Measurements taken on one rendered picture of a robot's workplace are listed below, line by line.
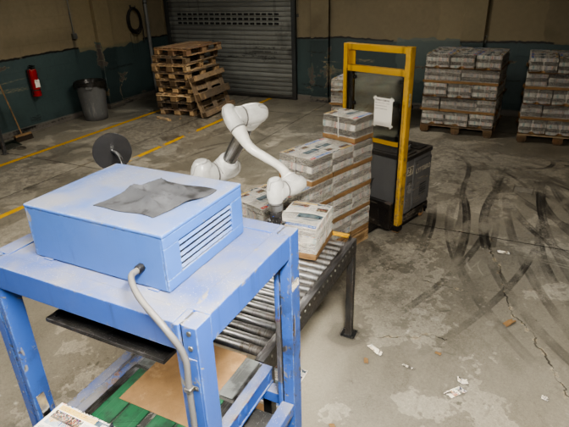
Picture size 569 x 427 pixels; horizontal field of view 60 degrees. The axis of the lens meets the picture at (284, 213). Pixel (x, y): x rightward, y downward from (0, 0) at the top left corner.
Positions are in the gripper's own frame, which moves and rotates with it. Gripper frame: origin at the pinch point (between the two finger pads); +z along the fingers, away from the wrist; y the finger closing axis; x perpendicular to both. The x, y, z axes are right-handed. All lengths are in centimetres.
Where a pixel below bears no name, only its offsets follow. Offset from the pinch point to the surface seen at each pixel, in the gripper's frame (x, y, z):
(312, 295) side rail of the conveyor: 29.9, -37.7, 13.0
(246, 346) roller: 83, -25, 14
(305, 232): -4.1, -17.8, -6.6
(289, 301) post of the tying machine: 98, -57, -32
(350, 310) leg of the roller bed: -39, -37, 70
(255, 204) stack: -61, 51, 10
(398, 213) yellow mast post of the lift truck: -212, -27, 68
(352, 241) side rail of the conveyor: -39, -37, 13
